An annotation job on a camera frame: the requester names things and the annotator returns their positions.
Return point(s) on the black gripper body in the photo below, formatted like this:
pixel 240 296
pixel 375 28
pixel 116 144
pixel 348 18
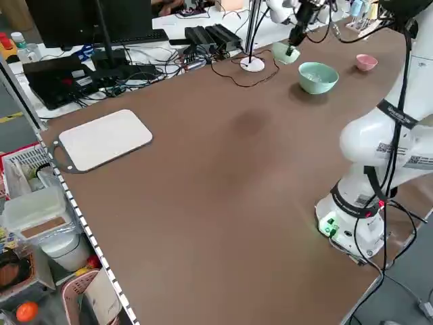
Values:
pixel 308 11

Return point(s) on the small green bowl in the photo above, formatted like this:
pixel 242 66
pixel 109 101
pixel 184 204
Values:
pixel 279 50

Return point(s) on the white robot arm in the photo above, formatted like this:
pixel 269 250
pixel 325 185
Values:
pixel 365 142

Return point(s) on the large green bowl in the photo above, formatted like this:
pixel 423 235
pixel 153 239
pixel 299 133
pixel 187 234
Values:
pixel 316 88

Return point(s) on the pink bowl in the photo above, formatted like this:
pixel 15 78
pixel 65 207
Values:
pixel 367 64

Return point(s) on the pile of clear plastic cubes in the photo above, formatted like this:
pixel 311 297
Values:
pixel 318 76

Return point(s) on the blue cup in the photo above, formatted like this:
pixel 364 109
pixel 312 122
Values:
pixel 356 6

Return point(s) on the white desk lamp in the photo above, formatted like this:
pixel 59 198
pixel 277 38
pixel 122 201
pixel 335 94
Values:
pixel 252 66

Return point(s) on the black finned power supply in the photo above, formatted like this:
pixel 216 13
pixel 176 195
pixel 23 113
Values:
pixel 225 35
pixel 199 35

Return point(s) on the black monitor stand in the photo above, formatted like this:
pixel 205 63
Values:
pixel 108 57

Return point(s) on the white cutting board grey rim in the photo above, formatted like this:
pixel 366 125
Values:
pixel 105 139

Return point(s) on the black monitor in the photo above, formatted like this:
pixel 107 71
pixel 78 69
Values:
pixel 67 20

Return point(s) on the black flat electronics box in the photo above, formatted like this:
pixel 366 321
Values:
pixel 50 78

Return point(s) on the clear plastic bottle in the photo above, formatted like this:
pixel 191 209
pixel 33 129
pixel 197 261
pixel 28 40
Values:
pixel 28 54

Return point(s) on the small red fruit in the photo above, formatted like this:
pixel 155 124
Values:
pixel 93 261

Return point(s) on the clear lidded plastic container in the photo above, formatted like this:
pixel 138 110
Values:
pixel 34 210

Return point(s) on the white jar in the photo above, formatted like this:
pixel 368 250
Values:
pixel 64 252

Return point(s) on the white carton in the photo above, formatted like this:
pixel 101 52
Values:
pixel 101 294

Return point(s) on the red plastic basket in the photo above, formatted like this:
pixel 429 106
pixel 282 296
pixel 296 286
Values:
pixel 2 176

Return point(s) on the pink plastic basket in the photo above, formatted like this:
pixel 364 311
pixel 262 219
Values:
pixel 71 298

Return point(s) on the orange fruit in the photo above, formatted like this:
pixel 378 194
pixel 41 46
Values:
pixel 27 311

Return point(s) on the aluminium camera post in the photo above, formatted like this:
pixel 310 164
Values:
pixel 256 20

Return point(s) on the aluminium table edge rail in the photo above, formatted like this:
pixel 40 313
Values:
pixel 88 232

